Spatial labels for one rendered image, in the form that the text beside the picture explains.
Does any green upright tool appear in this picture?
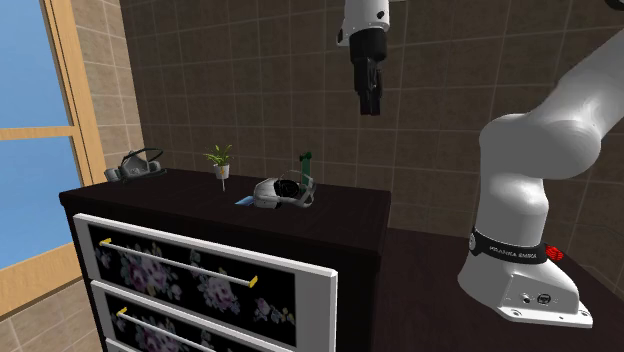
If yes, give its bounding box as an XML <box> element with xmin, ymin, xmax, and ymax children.
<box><xmin>298</xmin><ymin>151</ymin><xmax>314</xmax><ymax>187</ymax></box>

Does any dark robot stand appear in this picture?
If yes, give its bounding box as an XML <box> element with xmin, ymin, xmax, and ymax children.
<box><xmin>372</xmin><ymin>227</ymin><xmax>624</xmax><ymax>352</ymax></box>

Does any small potted green plant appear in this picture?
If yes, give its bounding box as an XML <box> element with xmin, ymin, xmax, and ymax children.
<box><xmin>203</xmin><ymin>143</ymin><xmax>235</xmax><ymax>193</ymax></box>

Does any dark dresser with floral drawers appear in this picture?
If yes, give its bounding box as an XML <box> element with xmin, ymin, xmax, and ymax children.
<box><xmin>58</xmin><ymin>167</ymin><xmax>393</xmax><ymax>352</ymax></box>

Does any wooden framed window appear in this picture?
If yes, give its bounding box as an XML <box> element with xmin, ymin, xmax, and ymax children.
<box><xmin>0</xmin><ymin>0</ymin><xmax>109</xmax><ymax>321</ymax></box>

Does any grey respirator mask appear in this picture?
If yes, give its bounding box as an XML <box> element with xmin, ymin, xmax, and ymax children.
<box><xmin>103</xmin><ymin>147</ymin><xmax>167</xmax><ymax>184</ymax></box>

